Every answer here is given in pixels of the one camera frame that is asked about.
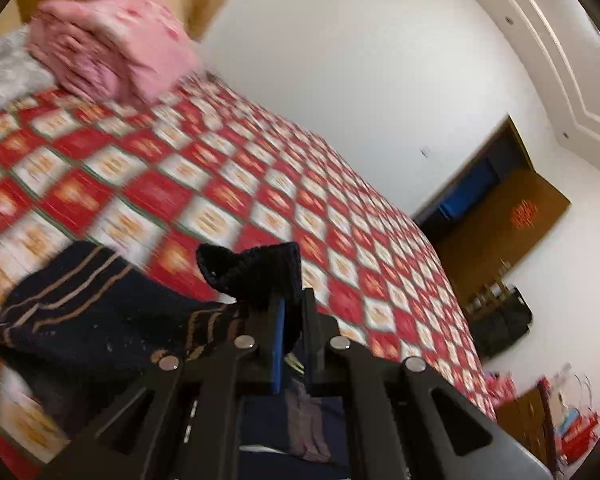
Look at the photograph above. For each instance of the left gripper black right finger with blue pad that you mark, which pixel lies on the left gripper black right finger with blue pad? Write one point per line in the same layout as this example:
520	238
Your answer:
341	367

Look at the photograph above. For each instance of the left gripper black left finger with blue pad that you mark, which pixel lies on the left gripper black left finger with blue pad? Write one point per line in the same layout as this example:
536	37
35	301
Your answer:
213	390

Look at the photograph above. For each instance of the navy patterned knit sweater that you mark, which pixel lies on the navy patterned knit sweater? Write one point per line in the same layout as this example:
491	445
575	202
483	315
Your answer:
84	327

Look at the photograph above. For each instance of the black bag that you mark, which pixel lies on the black bag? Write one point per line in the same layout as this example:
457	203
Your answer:
498	326

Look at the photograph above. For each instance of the wooden chair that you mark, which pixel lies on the wooden chair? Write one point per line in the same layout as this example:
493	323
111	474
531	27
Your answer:
491	294

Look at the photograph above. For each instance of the brown wooden cabinet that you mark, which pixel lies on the brown wooden cabinet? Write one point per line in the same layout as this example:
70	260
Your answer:
527	419

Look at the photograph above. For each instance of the red christmas patchwork bedspread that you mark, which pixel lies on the red christmas patchwork bedspread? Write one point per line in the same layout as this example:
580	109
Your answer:
145	188

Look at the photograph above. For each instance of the brown wooden door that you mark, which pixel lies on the brown wooden door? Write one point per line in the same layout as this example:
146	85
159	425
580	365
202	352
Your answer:
499	232

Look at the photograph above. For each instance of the red toy clutter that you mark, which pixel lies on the red toy clutter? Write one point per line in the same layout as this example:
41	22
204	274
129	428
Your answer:
574	420

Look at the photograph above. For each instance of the pink folded blanket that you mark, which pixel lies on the pink folded blanket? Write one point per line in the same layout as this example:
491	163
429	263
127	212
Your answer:
126	51

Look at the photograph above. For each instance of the grey floral pillow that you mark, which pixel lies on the grey floral pillow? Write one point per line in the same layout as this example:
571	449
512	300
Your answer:
20	74

